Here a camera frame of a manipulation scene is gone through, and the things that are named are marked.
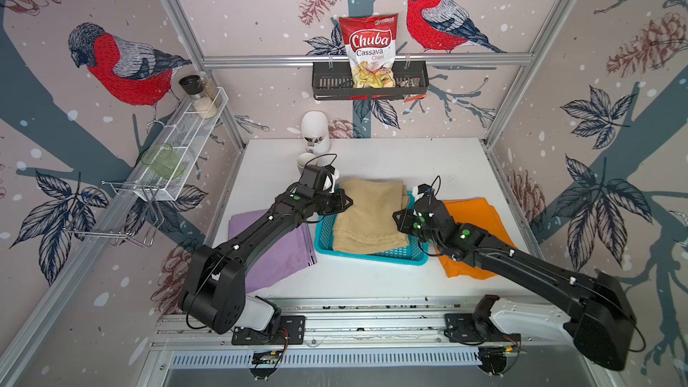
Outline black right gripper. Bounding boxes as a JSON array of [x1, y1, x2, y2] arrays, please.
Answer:
[[389, 208, 443, 250]]

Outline teal plastic basket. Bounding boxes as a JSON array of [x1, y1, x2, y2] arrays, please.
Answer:
[[314, 191, 428, 265]]

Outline orange pants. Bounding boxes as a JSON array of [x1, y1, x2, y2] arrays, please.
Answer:
[[439, 198, 516, 281]]

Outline beige pants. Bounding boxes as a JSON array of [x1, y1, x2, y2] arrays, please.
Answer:
[[333, 177, 410, 254]]

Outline purple pants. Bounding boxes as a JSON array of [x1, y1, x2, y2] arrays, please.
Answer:
[[245, 224, 317, 293]]

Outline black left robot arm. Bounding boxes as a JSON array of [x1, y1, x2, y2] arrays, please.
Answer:
[[177, 165, 353, 334]]

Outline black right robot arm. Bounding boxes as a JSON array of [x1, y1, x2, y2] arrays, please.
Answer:
[[392, 185, 637, 372]]

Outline white ceramic jar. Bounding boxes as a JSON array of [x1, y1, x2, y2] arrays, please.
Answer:
[[301, 111, 331, 156]]

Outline small glass spice jar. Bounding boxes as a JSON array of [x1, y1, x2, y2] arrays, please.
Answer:
[[201, 73, 222, 108]]

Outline green glass bowl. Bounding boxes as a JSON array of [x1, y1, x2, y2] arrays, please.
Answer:
[[141, 143, 186, 181]]

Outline red Chuba chips bag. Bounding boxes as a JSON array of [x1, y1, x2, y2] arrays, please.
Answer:
[[339, 14, 398, 89]]

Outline black lid spice jar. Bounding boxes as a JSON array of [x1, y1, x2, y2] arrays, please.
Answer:
[[178, 75, 211, 112]]

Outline black wire wall basket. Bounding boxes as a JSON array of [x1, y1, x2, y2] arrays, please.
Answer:
[[312, 62, 429, 100]]

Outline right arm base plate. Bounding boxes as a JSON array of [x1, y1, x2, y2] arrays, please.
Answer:
[[444, 313, 521, 346]]

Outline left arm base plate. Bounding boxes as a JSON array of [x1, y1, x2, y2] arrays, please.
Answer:
[[231, 315, 306, 346]]

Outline white wire wall shelf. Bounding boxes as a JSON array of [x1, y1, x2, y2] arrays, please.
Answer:
[[132, 88, 229, 202]]

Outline wire hook rack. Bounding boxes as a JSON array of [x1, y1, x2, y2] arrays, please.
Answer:
[[62, 180, 165, 248]]

